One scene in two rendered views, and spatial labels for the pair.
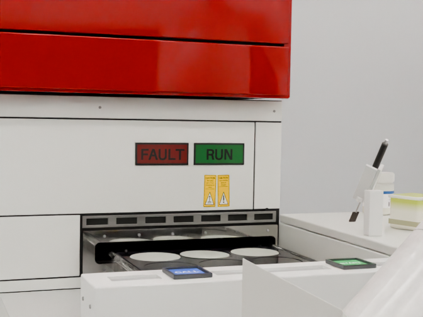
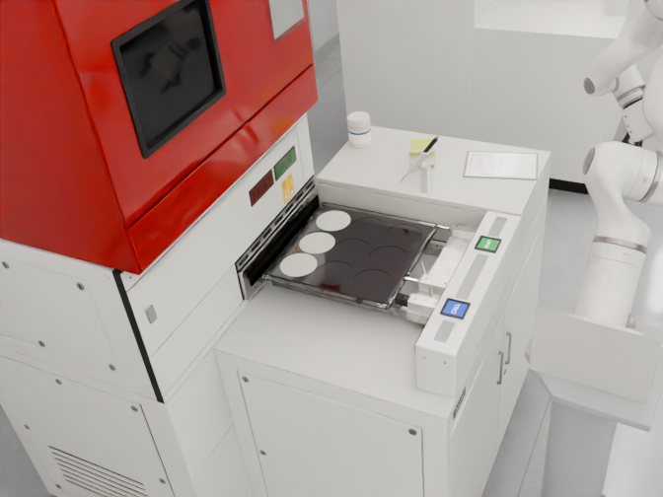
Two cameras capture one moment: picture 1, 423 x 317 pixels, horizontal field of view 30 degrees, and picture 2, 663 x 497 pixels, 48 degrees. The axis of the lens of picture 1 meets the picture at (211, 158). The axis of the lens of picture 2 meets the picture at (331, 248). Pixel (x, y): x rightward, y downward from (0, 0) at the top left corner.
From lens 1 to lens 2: 1.45 m
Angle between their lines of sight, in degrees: 50
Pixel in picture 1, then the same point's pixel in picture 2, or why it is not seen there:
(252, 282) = (551, 319)
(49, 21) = (205, 149)
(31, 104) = not seen: hidden behind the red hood
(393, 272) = (611, 287)
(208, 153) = (281, 167)
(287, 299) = (599, 330)
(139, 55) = (252, 133)
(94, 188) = (237, 240)
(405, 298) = (623, 298)
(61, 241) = (230, 288)
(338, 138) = not seen: outside the picture
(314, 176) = not seen: hidden behind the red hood
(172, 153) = (266, 182)
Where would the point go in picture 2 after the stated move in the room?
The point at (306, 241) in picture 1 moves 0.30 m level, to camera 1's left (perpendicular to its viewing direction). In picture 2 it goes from (357, 196) to (280, 244)
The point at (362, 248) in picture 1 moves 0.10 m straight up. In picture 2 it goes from (429, 203) to (428, 174)
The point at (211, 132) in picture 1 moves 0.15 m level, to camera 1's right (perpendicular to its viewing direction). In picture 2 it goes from (279, 151) to (320, 129)
